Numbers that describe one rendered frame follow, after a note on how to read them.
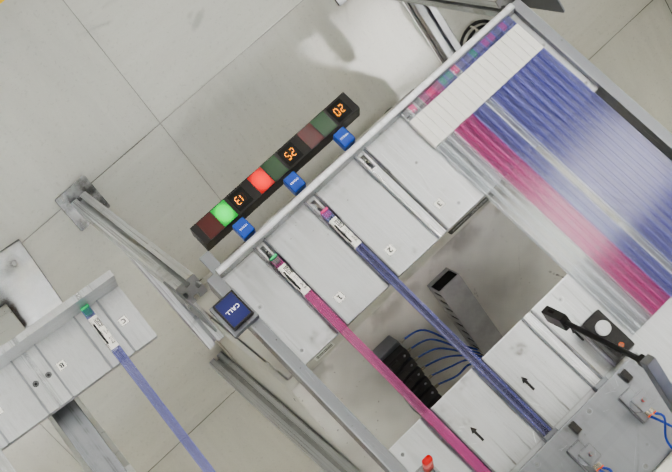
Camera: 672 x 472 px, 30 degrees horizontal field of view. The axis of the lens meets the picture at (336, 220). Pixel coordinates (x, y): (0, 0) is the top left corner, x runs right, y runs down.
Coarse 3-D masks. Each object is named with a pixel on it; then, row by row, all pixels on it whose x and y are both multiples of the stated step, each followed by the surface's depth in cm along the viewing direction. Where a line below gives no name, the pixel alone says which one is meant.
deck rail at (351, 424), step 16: (224, 288) 194; (256, 320) 193; (256, 336) 197; (272, 336) 192; (272, 352) 195; (288, 352) 191; (288, 368) 193; (304, 368) 190; (304, 384) 192; (320, 384) 190; (320, 400) 190; (336, 400) 189; (336, 416) 189; (352, 416) 188; (352, 432) 187; (368, 432) 187; (368, 448) 186; (384, 448) 186; (384, 464) 186; (400, 464) 186
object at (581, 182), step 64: (512, 64) 205; (448, 128) 202; (512, 128) 202; (576, 128) 202; (512, 192) 198; (576, 192) 198; (640, 192) 198; (576, 256) 195; (640, 256) 195; (640, 320) 192
